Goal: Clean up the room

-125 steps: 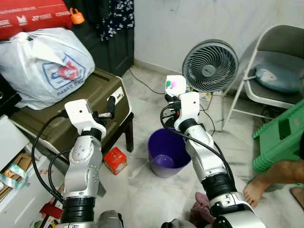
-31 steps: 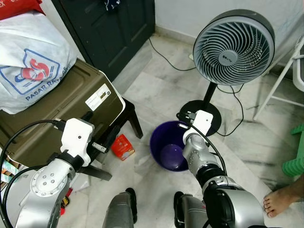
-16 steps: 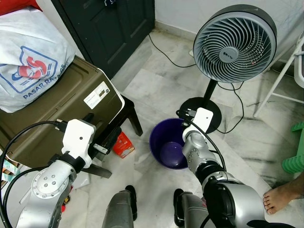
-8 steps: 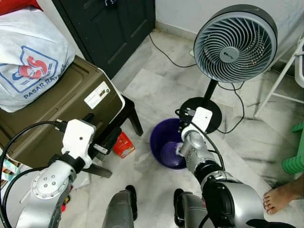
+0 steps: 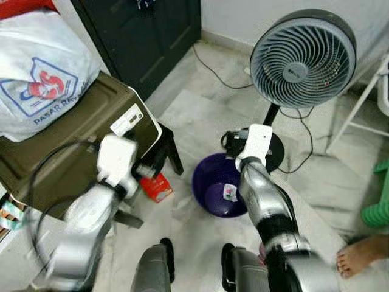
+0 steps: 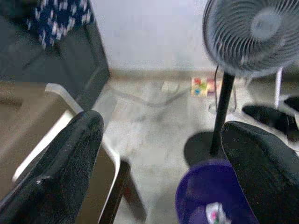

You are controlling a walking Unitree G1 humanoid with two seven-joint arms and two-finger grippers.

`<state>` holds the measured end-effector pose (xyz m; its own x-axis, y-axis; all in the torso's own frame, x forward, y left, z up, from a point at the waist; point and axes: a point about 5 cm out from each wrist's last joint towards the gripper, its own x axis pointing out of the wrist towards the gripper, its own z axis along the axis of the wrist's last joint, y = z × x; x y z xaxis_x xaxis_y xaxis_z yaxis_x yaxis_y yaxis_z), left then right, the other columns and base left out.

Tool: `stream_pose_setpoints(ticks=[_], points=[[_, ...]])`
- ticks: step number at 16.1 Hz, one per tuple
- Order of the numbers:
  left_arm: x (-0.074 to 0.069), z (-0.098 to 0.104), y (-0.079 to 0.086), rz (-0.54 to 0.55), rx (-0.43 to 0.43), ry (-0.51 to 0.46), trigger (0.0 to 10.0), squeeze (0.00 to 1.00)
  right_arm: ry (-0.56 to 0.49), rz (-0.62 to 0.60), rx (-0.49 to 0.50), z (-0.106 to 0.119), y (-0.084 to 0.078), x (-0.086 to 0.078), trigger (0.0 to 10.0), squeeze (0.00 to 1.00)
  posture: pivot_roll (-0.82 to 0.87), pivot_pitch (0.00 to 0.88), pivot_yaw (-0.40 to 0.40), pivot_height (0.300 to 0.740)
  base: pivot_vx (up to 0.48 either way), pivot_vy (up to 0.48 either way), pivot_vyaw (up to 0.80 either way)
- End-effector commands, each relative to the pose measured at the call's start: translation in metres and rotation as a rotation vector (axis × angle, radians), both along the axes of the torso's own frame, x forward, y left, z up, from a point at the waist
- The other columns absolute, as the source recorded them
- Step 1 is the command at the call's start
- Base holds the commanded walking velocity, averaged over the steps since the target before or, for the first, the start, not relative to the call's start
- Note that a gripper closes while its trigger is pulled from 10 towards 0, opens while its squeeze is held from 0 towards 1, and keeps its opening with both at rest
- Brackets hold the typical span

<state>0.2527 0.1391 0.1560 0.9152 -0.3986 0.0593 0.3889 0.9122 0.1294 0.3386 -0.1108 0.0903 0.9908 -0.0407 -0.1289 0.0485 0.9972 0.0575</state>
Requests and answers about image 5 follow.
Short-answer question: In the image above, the green plastic stool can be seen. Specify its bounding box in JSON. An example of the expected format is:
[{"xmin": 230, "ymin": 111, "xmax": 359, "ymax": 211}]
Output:
[{"xmin": 361, "ymin": 159, "xmax": 389, "ymax": 229}]

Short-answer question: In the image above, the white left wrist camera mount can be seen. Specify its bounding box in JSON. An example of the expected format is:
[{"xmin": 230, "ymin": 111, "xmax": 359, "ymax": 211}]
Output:
[{"xmin": 97, "ymin": 135, "xmax": 140, "ymax": 186}]

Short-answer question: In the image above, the black fan power cable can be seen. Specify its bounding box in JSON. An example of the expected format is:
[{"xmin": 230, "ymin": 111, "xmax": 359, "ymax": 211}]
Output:
[{"xmin": 192, "ymin": 44, "xmax": 315, "ymax": 175}]

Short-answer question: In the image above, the small red box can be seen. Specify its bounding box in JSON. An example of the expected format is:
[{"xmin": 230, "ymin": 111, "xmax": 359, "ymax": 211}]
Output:
[{"xmin": 139, "ymin": 173, "xmax": 174, "ymax": 204}]

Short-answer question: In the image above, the olive plastic storage box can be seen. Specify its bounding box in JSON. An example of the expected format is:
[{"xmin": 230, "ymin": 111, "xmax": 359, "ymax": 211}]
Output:
[{"xmin": 0, "ymin": 72, "xmax": 162, "ymax": 215}]

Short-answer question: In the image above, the silver robot leg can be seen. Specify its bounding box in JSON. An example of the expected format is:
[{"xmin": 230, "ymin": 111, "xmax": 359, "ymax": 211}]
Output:
[
  {"xmin": 130, "ymin": 238, "xmax": 177, "ymax": 292},
  {"xmin": 220, "ymin": 243, "xmax": 269, "ymax": 292}
]

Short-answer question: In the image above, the white printed plastic bag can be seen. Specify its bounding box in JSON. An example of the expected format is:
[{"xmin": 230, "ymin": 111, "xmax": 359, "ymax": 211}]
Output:
[{"xmin": 0, "ymin": 9, "xmax": 102, "ymax": 142}]

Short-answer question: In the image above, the grey black standing fan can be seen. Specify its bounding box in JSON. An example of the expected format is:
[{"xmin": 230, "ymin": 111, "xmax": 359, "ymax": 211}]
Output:
[{"xmin": 222, "ymin": 9, "xmax": 358, "ymax": 175}]

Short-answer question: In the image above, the silver robot left leg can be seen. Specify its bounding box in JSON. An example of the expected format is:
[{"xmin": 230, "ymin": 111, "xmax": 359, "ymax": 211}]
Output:
[{"xmin": 130, "ymin": 238, "xmax": 177, "ymax": 292}]

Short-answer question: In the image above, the silver robot right leg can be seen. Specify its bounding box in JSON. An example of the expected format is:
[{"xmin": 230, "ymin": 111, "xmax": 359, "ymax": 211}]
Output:
[{"xmin": 220, "ymin": 243, "xmax": 269, "ymax": 292}]

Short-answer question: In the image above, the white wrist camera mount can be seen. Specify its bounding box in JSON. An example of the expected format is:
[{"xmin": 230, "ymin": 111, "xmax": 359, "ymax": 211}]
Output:
[
  {"xmin": 236, "ymin": 125, "xmax": 274, "ymax": 172},
  {"xmin": 97, "ymin": 135, "xmax": 140, "ymax": 186}
]

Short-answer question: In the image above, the purple plastic basin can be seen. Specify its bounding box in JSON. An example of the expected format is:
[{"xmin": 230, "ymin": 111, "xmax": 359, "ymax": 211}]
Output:
[{"xmin": 192, "ymin": 153, "xmax": 250, "ymax": 218}]

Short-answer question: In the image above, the dark panelled door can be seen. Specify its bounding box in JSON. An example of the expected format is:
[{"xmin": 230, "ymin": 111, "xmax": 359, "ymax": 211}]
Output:
[{"xmin": 71, "ymin": 0, "xmax": 202, "ymax": 102}]

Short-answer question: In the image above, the white metal rack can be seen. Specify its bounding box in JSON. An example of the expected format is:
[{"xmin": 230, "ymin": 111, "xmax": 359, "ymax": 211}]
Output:
[{"xmin": 325, "ymin": 54, "xmax": 389, "ymax": 154}]

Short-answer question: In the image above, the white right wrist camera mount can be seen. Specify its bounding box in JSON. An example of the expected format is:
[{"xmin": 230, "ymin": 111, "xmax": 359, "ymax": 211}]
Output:
[{"xmin": 236, "ymin": 125, "xmax": 274, "ymax": 172}]

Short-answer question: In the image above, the black stool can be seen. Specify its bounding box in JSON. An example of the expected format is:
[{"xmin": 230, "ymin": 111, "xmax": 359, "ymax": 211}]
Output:
[{"xmin": 112, "ymin": 123, "xmax": 184, "ymax": 230}]

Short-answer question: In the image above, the white pink wrapper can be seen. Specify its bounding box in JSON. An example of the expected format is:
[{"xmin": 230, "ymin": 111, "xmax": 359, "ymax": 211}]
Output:
[{"xmin": 222, "ymin": 184, "xmax": 238, "ymax": 203}]

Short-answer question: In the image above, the colourful printed packet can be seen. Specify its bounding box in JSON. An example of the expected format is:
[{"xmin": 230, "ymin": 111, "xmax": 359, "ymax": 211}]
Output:
[{"xmin": 0, "ymin": 196, "xmax": 26, "ymax": 232}]

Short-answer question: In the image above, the person's bare foot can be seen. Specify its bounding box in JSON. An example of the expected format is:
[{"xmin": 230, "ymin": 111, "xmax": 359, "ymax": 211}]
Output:
[{"xmin": 336, "ymin": 234, "xmax": 389, "ymax": 279}]

